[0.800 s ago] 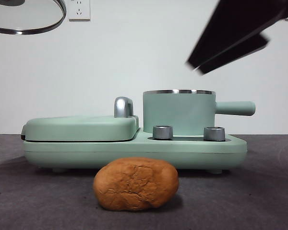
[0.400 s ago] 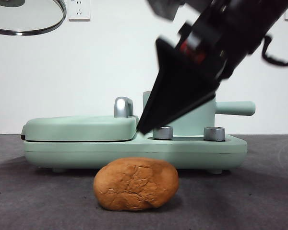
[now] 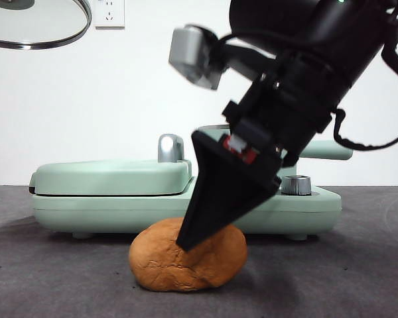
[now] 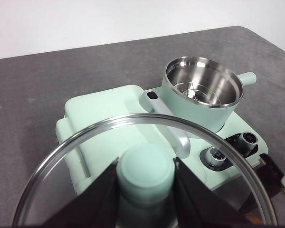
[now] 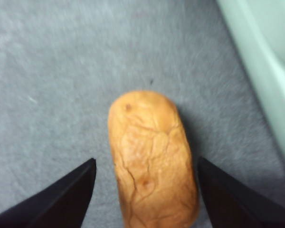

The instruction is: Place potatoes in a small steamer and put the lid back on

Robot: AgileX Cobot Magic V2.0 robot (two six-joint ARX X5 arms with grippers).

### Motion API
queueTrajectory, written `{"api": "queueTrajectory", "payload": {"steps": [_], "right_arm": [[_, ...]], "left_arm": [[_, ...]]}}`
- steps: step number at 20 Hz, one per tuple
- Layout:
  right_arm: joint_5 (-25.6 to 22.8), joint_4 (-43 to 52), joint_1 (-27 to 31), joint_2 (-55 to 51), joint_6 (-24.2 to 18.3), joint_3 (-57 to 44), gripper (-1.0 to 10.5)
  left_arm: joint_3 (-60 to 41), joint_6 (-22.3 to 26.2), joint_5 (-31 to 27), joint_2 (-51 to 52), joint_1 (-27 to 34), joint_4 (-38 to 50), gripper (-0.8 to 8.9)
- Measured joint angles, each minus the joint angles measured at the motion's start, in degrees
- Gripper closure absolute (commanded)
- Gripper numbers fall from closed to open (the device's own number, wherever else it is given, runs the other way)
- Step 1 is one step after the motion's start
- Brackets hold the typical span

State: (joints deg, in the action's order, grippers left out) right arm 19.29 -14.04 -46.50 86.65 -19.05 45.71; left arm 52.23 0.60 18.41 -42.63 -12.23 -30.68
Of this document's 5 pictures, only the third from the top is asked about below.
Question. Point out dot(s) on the green griddle cover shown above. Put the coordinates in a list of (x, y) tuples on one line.
[(109, 177)]

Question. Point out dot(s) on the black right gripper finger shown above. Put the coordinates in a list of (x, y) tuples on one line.
[(225, 192)]

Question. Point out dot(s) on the silver control knob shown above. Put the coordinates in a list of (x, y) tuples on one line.
[(296, 185)]

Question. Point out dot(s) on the glass lid with green knob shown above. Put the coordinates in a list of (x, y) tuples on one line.
[(83, 26)]

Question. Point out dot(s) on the brown potato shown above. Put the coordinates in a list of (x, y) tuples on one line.
[(172, 268)]

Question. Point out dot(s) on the white wall socket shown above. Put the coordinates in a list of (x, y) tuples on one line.
[(109, 15)]

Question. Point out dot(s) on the green breakfast maker base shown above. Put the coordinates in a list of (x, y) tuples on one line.
[(119, 215)]

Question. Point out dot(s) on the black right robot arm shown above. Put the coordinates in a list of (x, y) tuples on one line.
[(318, 49)]

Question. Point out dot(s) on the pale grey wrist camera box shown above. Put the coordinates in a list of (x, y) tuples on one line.
[(192, 53)]

